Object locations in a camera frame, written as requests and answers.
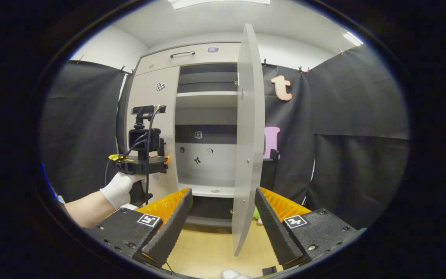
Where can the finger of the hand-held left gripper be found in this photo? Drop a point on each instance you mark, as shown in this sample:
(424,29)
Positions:
(166,160)

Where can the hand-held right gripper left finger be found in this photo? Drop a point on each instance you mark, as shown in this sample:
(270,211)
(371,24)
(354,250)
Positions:
(172,232)

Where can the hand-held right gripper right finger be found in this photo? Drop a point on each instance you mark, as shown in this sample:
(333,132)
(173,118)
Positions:
(275,232)

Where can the grey double-door shoe cabinet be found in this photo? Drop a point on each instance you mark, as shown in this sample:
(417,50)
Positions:
(207,166)

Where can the beige cabinet door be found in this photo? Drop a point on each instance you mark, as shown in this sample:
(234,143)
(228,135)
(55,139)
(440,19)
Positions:
(145,93)
(248,135)

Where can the white cabinet shelf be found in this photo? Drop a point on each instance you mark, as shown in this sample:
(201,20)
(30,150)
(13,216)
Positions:
(207,99)
(207,190)

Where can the beige cabinet drawer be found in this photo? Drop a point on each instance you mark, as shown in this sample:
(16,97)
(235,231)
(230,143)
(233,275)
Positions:
(196,64)

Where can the green and pink plush toy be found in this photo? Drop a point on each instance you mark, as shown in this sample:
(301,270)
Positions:
(258,215)

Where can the black backdrop cloth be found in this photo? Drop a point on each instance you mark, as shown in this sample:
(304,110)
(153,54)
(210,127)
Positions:
(343,135)

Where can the large ceiling light panel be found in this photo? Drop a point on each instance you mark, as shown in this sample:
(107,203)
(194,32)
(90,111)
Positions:
(219,3)

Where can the small ceiling light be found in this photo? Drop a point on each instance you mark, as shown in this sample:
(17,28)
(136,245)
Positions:
(352,38)

